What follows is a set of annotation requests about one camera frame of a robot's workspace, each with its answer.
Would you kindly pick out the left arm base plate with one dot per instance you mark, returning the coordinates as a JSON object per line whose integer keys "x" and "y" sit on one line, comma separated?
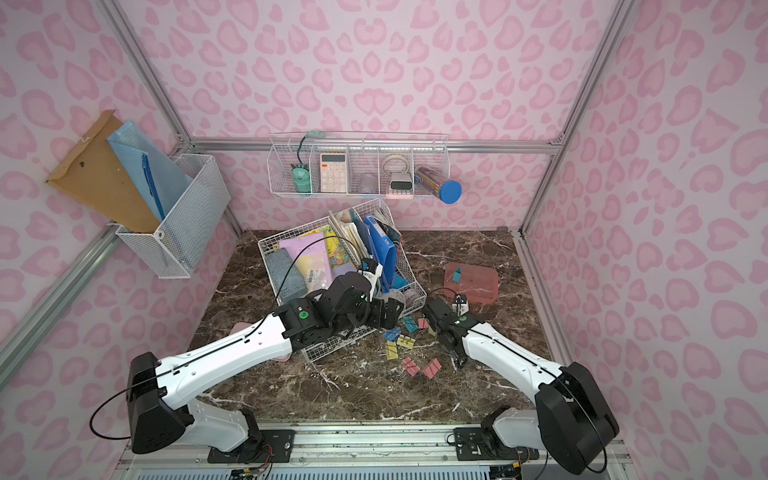
{"x": 273, "y": 446}

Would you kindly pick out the grey notebook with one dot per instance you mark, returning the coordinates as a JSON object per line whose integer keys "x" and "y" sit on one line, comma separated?
{"x": 285, "y": 277}

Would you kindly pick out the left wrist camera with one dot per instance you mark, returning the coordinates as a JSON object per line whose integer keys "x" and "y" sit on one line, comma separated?
{"x": 372, "y": 272}

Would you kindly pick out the blue pen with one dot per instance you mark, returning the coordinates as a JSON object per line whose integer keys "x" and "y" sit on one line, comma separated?
{"x": 146, "y": 168}

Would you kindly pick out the blue binder clip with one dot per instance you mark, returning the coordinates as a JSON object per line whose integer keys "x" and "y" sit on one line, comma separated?
{"x": 393, "y": 334}

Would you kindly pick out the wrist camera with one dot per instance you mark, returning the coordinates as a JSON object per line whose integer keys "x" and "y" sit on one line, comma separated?
{"x": 372, "y": 272}
{"x": 460, "y": 305}

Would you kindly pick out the tape roll on shelf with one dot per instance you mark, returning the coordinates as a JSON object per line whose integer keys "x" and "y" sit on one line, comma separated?
{"x": 395, "y": 164}

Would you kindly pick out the white wire desk basket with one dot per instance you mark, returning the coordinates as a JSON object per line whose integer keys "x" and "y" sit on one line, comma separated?
{"x": 405, "y": 286}

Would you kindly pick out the purple paper pad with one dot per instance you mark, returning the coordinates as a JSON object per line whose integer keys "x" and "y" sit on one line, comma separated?
{"x": 312, "y": 261}

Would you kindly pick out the blue file folder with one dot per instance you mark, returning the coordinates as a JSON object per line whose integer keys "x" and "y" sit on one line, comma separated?
{"x": 385, "y": 251}

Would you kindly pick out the teal binder clip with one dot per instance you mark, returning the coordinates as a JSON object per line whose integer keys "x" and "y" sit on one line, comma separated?
{"x": 410, "y": 324}

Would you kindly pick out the blue capped pencil tube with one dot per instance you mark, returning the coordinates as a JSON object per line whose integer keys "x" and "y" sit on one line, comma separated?
{"x": 441, "y": 186}

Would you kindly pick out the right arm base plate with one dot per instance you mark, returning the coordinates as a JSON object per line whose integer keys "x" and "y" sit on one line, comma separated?
{"x": 478, "y": 443}

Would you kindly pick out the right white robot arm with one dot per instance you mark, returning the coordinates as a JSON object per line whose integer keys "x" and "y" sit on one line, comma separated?
{"x": 572, "y": 422}

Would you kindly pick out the floral colourful book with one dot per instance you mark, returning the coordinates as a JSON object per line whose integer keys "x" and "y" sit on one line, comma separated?
{"x": 337, "y": 252}

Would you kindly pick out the brown paper envelope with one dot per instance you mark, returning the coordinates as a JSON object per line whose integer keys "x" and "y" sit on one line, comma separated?
{"x": 92, "y": 174}

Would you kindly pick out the pink calculator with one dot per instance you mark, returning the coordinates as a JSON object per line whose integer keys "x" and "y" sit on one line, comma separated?
{"x": 333, "y": 173}

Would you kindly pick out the white wire wall shelf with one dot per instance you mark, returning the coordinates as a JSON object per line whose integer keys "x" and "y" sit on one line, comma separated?
{"x": 364, "y": 151}

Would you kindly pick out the small pink grey device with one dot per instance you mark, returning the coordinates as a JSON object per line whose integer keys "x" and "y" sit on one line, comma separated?
{"x": 400, "y": 186}

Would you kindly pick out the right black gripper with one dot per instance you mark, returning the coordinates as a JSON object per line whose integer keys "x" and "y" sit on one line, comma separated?
{"x": 448, "y": 335}

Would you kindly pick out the light blue folder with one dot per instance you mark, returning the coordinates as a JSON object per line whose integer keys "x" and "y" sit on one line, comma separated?
{"x": 158, "y": 179}

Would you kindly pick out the yellow binder clip lower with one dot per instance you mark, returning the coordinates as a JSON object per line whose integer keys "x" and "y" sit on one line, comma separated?
{"x": 391, "y": 350}

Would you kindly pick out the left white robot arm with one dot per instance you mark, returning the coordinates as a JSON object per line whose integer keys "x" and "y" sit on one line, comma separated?
{"x": 161, "y": 394}

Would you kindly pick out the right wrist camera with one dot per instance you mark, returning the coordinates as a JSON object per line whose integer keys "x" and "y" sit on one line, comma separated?
{"x": 460, "y": 305}

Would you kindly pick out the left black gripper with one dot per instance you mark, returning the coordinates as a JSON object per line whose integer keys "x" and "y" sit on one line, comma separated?
{"x": 390, "y": 305}

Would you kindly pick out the pink storage box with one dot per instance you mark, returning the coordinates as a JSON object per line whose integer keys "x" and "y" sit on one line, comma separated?
{"x": 478, "y": 283}

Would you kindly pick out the yellow binder clip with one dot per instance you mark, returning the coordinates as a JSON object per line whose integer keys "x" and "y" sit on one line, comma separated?
{"x": 405, "y": 342}
{"x": 391, "y": 350}

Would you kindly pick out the white mesh wall file holder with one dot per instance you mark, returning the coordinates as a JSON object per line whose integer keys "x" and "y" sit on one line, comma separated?
{"x": 175, "y": 248}

